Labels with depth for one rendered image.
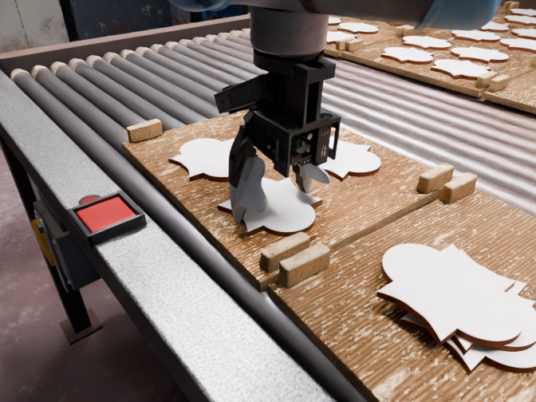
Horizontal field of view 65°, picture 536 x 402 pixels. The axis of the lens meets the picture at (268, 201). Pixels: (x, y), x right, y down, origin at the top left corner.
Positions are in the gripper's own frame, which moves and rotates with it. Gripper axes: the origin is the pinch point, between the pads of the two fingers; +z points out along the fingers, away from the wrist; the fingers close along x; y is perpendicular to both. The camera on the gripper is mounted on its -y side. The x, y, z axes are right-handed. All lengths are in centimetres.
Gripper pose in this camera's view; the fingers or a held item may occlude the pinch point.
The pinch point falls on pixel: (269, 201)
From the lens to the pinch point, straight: 55.6
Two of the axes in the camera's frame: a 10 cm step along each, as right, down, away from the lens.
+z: -0.2, 8.1, 5.9
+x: 8.0, -3.3, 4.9
